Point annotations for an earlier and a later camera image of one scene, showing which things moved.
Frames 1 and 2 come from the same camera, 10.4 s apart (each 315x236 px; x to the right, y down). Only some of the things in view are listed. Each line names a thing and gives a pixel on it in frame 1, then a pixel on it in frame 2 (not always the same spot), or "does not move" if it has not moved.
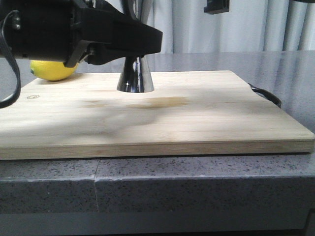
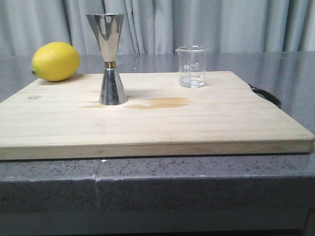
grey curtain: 249,25 does not move
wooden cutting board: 194,113 does not move
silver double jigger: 135,77 → 107,27
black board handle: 267,94 does not move
